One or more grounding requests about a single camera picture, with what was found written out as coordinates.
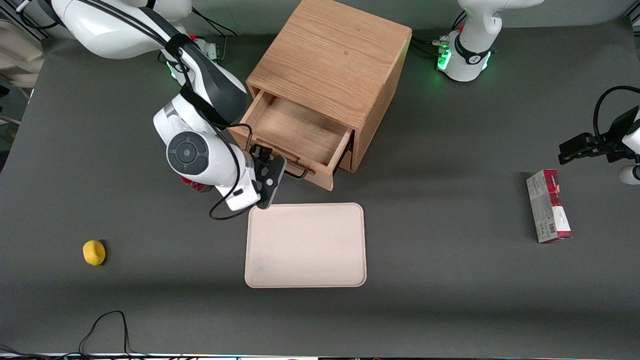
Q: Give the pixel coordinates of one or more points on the red and grey carton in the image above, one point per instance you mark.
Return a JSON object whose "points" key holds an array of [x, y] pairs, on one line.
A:
{"points": [[547, 205]]}

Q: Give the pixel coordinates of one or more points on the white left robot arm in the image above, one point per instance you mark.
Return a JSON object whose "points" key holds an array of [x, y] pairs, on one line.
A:
{"points": [[472, 55]]}

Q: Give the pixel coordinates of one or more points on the beige moulded object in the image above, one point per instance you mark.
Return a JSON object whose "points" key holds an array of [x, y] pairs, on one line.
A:
{"points": [[17, 50]]}

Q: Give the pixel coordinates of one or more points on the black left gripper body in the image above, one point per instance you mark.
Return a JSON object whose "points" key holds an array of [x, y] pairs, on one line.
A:
{"points": [[613, 141]]}

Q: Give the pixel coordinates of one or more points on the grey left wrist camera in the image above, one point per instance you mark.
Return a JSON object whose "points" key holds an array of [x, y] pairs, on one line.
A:
{"points": [[630, 175]]}

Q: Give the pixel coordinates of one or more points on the red can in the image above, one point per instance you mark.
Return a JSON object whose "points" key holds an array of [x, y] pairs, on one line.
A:
{"points": [[195, 186]]}

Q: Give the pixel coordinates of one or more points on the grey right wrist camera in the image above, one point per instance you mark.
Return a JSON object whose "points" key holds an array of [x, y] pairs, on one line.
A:
{"points": [[272, 181]]}

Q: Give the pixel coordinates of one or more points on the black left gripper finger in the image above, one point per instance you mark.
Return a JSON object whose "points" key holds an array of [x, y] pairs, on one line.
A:
{"points": [[580, 155], [577, 141]]}

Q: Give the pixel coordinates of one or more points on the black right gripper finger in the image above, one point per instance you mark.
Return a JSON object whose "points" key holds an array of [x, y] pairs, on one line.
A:
{"points": [[256, 150], [267, 159]]}

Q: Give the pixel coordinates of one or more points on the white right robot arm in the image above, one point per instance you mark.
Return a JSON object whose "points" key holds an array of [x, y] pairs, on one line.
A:
{"points": [[115, 30]]}

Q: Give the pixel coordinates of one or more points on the yellow lemon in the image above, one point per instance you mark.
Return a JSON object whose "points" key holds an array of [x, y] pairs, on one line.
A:
{"points": [[94, 252]]}

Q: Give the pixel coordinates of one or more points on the beige rectangular tray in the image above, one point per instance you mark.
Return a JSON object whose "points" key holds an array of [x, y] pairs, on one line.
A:
{"points": [[305, 245]]}

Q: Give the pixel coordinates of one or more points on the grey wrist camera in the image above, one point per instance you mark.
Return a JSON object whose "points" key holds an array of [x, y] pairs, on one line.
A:
{"points": [[630, 175], [272, 181]]}

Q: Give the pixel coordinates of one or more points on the wooden drawer pulled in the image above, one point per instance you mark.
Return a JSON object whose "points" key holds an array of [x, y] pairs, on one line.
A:
{"points": [[300, 130]]}

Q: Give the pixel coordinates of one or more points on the wooden drawer cabinet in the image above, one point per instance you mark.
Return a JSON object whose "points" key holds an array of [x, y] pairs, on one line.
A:
{"points": [[330, 55]]}

